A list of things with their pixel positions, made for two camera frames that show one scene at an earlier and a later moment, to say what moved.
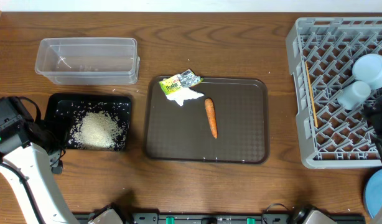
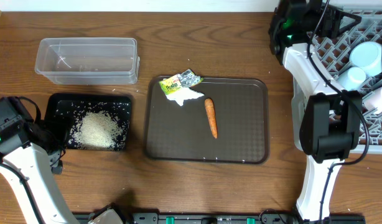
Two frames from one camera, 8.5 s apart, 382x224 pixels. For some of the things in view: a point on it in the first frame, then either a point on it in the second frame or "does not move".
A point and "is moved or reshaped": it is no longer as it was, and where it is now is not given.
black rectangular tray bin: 95,122 does not move
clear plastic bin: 88,61 does not move
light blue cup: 353,95 is moved or reshaped
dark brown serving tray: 181,134 does not move
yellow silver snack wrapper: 185,79 does not move
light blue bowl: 372,68 to 367,55
